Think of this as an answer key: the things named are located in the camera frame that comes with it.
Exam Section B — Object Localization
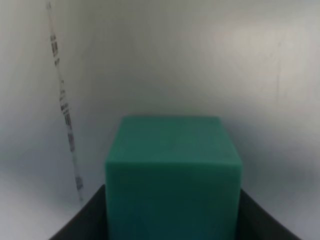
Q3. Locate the green cube block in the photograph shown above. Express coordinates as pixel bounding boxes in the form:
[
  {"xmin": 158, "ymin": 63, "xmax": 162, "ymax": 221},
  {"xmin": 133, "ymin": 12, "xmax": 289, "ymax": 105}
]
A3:
[{"xmin": 105, "ymin": 115, "xmax": 243, "ymax": 240}]

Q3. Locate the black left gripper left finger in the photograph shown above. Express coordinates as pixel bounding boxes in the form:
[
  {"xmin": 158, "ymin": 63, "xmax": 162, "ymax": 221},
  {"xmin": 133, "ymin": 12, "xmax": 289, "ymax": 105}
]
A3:
[{"xmin": 51, "ymin": 185, "xmax": 109, "ymax": 240}]

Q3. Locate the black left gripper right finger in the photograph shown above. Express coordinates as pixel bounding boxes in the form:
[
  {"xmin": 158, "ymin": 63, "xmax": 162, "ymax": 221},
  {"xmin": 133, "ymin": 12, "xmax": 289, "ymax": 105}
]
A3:
[{"xmin": 235, "ymin": 190, "xmax": 300, "ymax": 240}]

